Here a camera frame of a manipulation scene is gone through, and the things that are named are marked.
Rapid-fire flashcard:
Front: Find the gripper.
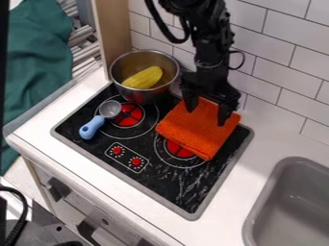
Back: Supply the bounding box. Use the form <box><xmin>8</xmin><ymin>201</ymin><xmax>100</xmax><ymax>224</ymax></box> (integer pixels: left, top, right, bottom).
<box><xmin>178</xmin><ymin>64</ymin><xmax>243</xmax><ymax>127</ymax></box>

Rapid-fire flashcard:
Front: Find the orange cloth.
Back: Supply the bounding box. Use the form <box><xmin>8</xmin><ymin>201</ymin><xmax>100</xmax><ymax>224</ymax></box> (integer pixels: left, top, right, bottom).
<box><xmin>154</xmin><ymin>97</ymin><xmax>242</xmax><ymax>161</ymax></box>

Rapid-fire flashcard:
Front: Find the green cloth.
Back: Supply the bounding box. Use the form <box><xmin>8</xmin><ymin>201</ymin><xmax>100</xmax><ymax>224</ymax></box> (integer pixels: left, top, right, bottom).
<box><xmin>0</xmin><ymin>0</ymin><xmax>76</xmax><ymax>177</ymax></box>

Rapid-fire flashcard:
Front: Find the silver pot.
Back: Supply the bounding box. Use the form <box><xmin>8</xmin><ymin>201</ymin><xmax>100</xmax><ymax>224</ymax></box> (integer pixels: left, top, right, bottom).
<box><xmin>108</xmin><ymin>49</ymin><xmax>182</xmax><ymax>106</ymax></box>

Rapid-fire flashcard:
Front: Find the toy stove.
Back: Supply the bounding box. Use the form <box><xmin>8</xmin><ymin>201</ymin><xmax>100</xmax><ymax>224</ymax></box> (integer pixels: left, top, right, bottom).
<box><xmin>50</xmin><ymin>81</ymin><xmax>256</xmax><ymax>222</ymax></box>

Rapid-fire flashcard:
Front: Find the yellow toy food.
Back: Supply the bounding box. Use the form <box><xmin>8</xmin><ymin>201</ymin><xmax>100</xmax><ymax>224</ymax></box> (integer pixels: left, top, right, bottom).
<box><xmin>120</xmin><ymin>65</ymin><xmax>165</xmax><ymax>90</ymax></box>

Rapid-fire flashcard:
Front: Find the toy sink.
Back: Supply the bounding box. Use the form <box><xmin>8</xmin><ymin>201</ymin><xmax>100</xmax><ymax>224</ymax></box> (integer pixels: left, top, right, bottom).
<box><xmin>240</xmin><ymin>156</ymin><xmax>329</xmax><ymax>246</ymax></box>

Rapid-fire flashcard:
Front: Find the blue handled measuring spoon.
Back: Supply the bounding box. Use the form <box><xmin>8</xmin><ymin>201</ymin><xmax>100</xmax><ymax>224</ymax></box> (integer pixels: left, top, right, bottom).
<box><xmin>78</xmin><ymin>99</ymin><xmax>124</xmax><ymax>141</ymax></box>

